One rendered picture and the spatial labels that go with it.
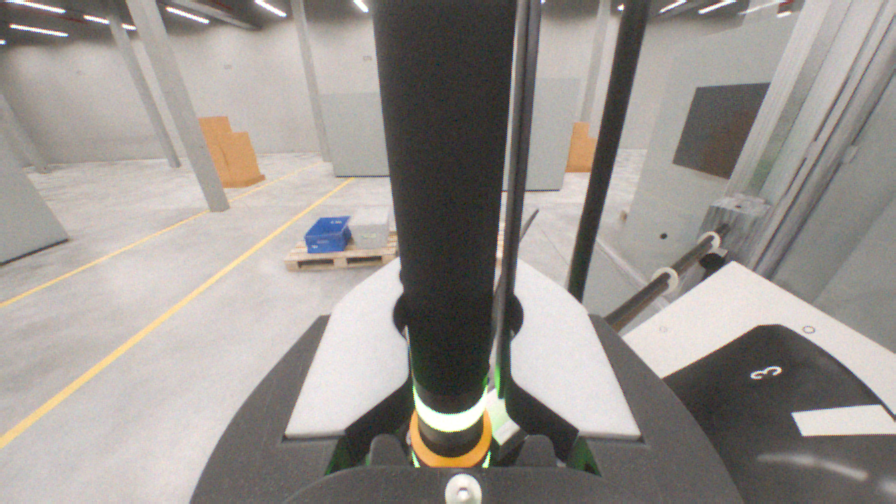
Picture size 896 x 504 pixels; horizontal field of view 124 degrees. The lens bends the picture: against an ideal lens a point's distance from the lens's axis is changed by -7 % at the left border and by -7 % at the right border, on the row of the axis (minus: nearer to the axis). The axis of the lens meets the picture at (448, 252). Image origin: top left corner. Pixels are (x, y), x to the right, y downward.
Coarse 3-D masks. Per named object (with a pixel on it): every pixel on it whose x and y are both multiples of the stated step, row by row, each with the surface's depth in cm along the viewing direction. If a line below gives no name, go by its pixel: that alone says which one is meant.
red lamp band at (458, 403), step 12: (420, 384) 11; (480, 384) 11; (420, 396) 11; (432, 396) 10; (444, 396) 10; (456, 396) 10; (468, 396) 10; (480, 396) 11; (432, 408) 11; (444, 408) 11; (456, 408) 11; (468, 408) 11
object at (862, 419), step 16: (800, 416) 13; (816, 416) 13; (832, 416) 12; (848, 416) 12; (864, 416) 11; (880, 416) 11; (816, 432) 12; (832, 432) 12; (848, 432) 11; (864, 432) 11; (880, 432) 11
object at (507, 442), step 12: (492, 396) 18; (504, 396) 18; (492, 432) 16; (504, 432) 16; (516, 432) 16; (492, 444) 16; (504, 444) 16; (516, 444) 17; (492, 456) 17; (504, 456) 17; (516, 456) 17
